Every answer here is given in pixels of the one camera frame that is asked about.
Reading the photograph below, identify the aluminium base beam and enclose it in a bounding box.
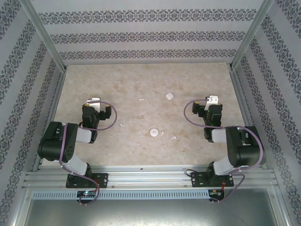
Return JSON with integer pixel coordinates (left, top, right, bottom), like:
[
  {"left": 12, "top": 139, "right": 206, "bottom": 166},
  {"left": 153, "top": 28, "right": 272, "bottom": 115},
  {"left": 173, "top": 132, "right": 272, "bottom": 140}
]
[{"left": 22, "top": 166, "right": 279, "bottom": 189}]

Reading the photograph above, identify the grey metal panel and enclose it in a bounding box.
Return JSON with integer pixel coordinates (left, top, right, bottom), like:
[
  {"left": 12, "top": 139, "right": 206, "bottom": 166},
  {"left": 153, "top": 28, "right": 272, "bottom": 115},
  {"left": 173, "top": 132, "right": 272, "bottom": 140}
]
[{"left": 22, "top": 199, "right": 286, "bottom": 226}]

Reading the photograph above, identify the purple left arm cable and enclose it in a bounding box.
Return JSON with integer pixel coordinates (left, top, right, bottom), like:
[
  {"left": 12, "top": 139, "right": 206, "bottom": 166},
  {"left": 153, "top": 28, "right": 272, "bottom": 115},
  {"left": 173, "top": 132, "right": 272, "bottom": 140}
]
[{"left": 58, "top": 100, "right": 118, "bottom": 206}]

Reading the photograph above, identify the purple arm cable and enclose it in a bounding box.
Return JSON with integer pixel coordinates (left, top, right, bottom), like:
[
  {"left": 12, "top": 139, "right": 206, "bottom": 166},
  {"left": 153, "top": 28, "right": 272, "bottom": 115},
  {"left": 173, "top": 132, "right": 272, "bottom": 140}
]
[
  {"left": 58, "top": 100, "right": 118, "bottom": 206},
  {"left": 183, "top": 99, "right": 264, "bottom": 204}
]

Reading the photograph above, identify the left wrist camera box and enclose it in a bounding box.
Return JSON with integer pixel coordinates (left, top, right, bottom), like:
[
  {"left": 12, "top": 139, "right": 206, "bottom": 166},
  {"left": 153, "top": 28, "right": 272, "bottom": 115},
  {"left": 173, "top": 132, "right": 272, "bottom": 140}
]
[{"left": 86, "top": 97, "right": 104, "bottom": 111}]

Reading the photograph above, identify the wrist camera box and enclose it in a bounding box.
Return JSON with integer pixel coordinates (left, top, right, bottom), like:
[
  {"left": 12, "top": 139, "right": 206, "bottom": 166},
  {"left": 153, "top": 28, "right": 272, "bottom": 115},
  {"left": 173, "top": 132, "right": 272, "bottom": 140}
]
[
  {"left": 86, "top": 97, "right": 104, "bottom": 111},
  {"left": 204, "top": 95, "right": 220, "bottom": 111}
]

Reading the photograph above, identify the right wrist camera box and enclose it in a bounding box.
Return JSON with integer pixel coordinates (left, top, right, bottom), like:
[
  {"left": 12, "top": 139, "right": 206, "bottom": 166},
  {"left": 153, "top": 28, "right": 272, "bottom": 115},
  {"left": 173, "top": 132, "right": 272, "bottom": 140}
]
[{"left": 204, "top": 95, "right": 220, "bottom": 111}]

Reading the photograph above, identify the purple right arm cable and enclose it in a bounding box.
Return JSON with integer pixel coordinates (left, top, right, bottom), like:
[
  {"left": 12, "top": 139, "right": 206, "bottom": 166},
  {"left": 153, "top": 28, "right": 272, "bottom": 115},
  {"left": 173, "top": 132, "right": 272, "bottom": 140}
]
[{"left": 183, "top": 99, "right": 264, "bottom": 204}]

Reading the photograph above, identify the aluminium side rail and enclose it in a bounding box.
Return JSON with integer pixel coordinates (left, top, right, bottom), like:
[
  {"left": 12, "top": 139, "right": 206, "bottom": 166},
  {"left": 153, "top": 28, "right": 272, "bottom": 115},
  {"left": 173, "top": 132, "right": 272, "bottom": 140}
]
[
  {"left": 227, "top": 65, "right": 275, "bottom": 170},
  {"left": 32, "top": 67, "right": 69, "bottom": 172}
]

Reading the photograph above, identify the aluminium corner post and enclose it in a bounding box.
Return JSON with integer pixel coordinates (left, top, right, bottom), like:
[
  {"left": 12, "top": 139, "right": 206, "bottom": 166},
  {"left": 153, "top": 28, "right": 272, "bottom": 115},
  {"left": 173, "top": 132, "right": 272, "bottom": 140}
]
[
  {"left": 229, "top": 0, "right": 277, "bottom": 70},
  {"left": 18, "top": 0, "right": 68, "bottom": 73}
]

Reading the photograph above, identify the white slotted cable duct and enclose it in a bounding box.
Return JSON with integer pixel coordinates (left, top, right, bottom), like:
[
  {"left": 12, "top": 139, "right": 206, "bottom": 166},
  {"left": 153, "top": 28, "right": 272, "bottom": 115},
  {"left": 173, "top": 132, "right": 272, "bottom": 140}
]
[{"left": 31, "top": 189, "right": 225, "bottom": 200}]

